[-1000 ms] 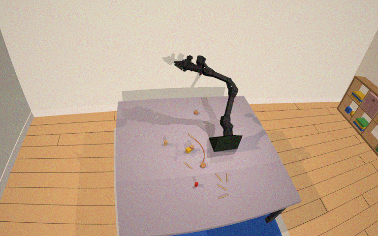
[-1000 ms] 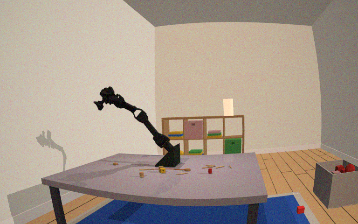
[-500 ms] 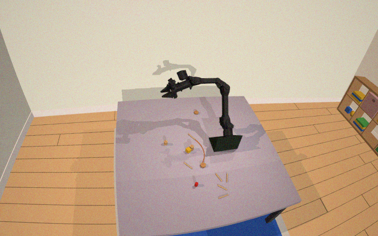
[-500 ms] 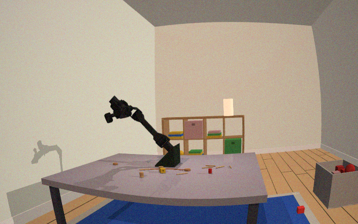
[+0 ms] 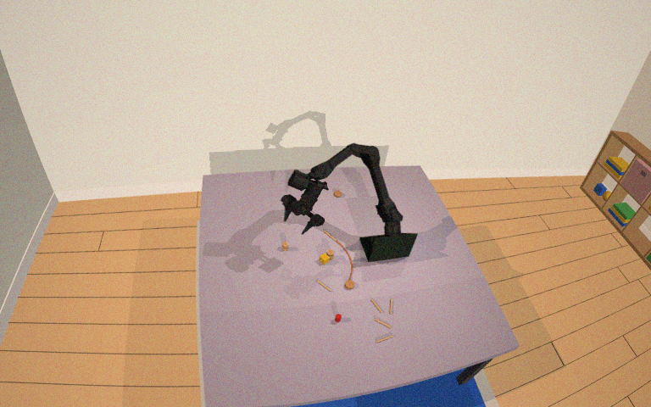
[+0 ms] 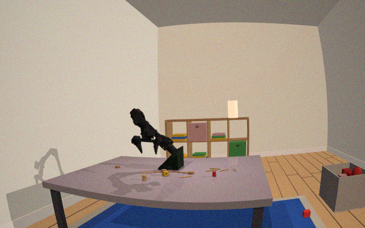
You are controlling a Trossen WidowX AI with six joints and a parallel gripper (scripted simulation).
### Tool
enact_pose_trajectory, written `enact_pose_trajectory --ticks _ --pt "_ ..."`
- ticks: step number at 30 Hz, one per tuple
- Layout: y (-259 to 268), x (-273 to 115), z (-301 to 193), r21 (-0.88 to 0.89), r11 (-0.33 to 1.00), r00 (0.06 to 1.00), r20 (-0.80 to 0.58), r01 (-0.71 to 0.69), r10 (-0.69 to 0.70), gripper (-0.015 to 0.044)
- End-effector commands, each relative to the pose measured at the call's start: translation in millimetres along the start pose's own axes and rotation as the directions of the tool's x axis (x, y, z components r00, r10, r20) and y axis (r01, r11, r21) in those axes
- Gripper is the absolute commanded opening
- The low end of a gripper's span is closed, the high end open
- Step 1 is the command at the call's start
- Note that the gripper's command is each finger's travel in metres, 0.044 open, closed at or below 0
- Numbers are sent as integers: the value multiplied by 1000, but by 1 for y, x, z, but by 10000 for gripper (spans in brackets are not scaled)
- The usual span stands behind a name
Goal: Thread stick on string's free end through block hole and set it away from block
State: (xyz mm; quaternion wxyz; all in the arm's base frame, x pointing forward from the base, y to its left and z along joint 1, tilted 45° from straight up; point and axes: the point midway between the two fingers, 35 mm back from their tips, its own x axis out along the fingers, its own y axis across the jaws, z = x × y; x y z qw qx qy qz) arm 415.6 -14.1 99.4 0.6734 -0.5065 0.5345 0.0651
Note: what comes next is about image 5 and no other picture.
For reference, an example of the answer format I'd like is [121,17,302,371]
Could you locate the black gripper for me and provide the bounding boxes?
[281,192,325,235]

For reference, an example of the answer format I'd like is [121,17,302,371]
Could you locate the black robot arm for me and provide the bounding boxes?
[287,143,403,237]

